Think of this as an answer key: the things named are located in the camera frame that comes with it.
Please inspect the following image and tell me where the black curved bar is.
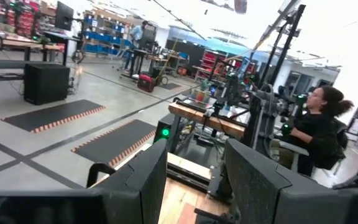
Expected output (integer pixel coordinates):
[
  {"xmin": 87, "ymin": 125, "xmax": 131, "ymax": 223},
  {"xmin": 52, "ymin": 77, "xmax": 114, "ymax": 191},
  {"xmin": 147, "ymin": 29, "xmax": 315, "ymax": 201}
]
[{"xmin": 86, "ymin": 162, "xmax": 117, "ymax": 189}]

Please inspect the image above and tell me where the seated person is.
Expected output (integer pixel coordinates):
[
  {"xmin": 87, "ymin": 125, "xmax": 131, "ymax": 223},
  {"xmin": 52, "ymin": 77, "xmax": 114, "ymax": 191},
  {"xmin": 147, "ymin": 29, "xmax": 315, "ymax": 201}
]
[{"xmin": 280, "ymin": 85, "xmax": 356, "ymax": 178}]

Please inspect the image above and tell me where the black rig frame post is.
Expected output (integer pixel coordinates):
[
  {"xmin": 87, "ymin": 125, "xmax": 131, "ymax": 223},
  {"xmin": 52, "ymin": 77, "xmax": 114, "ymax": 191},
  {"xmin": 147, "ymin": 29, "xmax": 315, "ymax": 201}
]
[{"xmin": 258, "ymin": 4, "xmax": 307, "ymax": 88}]

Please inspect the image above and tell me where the shelf with red bins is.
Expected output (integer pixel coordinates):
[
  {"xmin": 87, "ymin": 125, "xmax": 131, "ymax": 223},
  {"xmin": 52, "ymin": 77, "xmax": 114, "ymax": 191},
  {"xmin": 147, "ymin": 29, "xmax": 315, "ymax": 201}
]
[
  {"xmin": 6, "ymin": 0, "xmax": 40, "ymax": 38},
  {"xmin": 194, "ymin": 49, "xmax": 258, "ymax": 84}
]

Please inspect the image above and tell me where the black floor mat orange edge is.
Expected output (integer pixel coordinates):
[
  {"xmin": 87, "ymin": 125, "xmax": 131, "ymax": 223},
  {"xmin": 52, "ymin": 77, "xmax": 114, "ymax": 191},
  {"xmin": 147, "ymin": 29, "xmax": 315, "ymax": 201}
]
[
  {"xmin": 71, "ymin": 119, "xmax": 157, "ymax": 168},
  {"xmin": 1, "ymin": 99, "xmax": 106, "ymax": 134}
]

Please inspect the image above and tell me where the shelf with blue bins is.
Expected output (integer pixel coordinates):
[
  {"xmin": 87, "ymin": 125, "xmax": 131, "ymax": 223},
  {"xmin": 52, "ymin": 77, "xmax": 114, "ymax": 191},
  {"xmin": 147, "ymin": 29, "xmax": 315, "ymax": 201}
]
[{"xmin": 82, "ymin": 12, "xmax": 133, "ymax": 57}]

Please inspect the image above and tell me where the black box speaker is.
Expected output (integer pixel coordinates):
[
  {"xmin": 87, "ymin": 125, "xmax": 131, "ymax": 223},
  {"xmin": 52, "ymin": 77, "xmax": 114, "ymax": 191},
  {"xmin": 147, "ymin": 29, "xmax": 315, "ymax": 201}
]
[{"xmin": 23, "ymin": 63, "xmax": 71, "ymax": 106}]

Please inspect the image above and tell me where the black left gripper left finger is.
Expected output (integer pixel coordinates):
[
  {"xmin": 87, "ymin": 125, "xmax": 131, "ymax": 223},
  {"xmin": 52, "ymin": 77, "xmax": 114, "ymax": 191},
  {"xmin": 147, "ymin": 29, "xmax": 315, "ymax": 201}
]
[{"xmin": 88, "ymin": 139, "xmax": 168, "ymax": 224}]

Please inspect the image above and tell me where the red toolbox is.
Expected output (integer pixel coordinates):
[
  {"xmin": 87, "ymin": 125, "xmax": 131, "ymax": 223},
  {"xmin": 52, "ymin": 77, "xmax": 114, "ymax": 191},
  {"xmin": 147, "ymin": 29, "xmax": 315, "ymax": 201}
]
[{"xmin": 137, "ymin": 73, "xmax": 156, "ymax": 93}]

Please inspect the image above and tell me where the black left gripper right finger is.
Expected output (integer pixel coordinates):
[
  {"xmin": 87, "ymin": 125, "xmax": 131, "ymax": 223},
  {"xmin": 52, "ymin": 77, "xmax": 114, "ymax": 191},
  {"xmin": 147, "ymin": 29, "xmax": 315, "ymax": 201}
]
[{"xmin": 224, "ymin": 138, "xmax": 358, "ymax": 224}]

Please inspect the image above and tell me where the black monitor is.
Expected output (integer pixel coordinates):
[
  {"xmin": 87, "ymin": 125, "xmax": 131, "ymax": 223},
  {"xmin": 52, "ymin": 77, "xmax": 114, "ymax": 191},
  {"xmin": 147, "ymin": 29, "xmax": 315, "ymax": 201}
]
[{"xmin": 54, "ymin": 1, "xmax": 75, "ymax": 31}]

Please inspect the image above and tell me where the wooden workbench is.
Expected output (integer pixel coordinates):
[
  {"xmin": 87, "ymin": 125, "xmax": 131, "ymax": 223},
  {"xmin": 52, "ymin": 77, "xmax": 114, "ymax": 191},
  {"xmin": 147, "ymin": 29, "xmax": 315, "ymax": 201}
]
[{"xmin": 0, "ymin": 34, "xmax": 65, "ymax": 63}]

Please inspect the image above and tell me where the wooden rig table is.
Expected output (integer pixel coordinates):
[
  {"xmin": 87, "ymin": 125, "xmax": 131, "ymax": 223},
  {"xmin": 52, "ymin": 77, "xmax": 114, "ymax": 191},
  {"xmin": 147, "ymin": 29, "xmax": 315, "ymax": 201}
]
[{"xmin": 168, "ymin": 101, "xmax": 247, "ymax": 140}]

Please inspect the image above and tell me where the standing person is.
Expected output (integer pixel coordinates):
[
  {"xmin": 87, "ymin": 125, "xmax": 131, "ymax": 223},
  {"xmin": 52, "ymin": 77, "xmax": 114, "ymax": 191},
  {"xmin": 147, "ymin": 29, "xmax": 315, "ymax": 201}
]
[{"xmin": 124, "ymin": 20, "xmax": 149, "ymax": 72}]

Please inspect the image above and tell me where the computer tower with green light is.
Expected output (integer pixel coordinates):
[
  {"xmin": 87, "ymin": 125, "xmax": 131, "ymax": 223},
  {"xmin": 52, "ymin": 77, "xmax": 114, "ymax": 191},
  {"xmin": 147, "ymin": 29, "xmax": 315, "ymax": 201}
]
[{"xmin": 153, "ymin": 113, "xmax": 176, "ymax": 144}]

